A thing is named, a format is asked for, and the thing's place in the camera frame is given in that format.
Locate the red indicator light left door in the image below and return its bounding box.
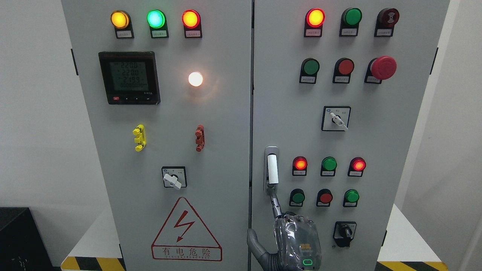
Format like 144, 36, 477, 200
182, 10, 203, 38

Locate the red push button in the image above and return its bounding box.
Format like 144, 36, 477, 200
333, 57, 354, 84
316, 189, 333, 207

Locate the white lit indicator light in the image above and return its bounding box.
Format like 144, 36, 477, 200
188, 72, 204, 87

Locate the white selector switch upper right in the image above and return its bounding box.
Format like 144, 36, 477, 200
321, 106, 351, 131

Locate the red electric warning sticker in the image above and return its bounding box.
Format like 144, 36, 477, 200
151, 197, 223, 261

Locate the silver door handle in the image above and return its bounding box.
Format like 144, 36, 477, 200
263, 146, 279, 196

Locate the grey right cabinet door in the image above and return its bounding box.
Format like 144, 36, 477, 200
252, 0, 450, 271

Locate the red lit indicator right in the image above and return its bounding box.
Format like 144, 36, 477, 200
347, 157, 366, 177

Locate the green push button upper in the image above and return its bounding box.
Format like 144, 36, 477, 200
299, 58, 320, 84

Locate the yellow indicator light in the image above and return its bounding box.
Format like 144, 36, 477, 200
111, 10, 134, 38

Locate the red indicator light top right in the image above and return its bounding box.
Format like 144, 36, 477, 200
304, 8, 325, 38

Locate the white selector switch left door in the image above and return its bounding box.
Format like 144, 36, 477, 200
162, 166, 187, 190

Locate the black key switch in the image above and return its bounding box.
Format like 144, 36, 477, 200
333, 221, 357, 248

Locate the red lit indicator left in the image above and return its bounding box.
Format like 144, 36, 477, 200
291, 156, 308, 176

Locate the green indicator top right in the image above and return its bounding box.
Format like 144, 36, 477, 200
339, 8, 363, 37

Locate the grey cabinet door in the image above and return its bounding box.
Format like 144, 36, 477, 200
62, 0, 252, 271
252, 0, 450, 271

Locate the white platform hazard striped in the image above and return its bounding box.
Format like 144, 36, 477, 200
61, 206, 448, 271

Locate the grey left cabinet door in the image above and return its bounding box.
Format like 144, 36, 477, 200
62, 0, 252, 271

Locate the yellow terminal connector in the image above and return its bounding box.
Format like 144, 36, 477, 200
132, 125, 146, 152

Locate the black digital power meter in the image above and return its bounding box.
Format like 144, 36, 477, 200
98, 51, 160, 105

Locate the grey robot hand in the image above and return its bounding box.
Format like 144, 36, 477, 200
247, 184, 322, 271

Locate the black box lower left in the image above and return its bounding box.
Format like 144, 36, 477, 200
0, 207, 53, 271

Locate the red lit indicator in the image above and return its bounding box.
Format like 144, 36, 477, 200
347, 157, 366, 177
291, 156, 308, 176

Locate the dark red buzzer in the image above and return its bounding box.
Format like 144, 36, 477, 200
374, 8, 400, 37

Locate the red terminal connector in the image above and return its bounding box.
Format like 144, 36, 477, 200
195, 125, 205, 152

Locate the red emergency stop button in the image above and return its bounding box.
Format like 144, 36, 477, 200
364, 56, 397, 84

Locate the red push button upper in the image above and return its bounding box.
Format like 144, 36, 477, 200
333, 57, 354, 84

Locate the green indicator middle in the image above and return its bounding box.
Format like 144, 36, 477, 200
320, 157, 337, 177

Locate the green lit indicator light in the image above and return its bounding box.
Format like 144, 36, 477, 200
146, 9, 169, 38

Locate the green push button lower right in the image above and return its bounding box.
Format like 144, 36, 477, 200
343, 189, 360, 208

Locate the red push button lower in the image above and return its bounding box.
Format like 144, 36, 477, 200
316, 189, 333, 207

